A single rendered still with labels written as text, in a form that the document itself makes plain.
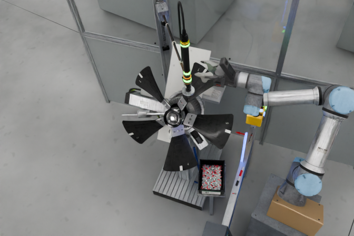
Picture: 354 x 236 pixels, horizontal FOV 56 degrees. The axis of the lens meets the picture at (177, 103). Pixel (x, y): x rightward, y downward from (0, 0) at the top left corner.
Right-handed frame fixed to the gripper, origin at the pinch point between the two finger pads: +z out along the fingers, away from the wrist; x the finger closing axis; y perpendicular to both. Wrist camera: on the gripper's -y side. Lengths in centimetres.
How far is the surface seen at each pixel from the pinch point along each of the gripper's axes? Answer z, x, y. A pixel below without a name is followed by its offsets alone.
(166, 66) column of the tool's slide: 47, 55, 69
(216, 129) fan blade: -10.7, -2.8, 47.6
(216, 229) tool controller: -28, -60, 42
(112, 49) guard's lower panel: 106, 70, 79
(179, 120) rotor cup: 11.8, -5.1, 44.7
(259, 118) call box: -33, 21, 59
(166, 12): 38, 48, 10
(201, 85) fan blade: 3.3, 12.3, 28.4
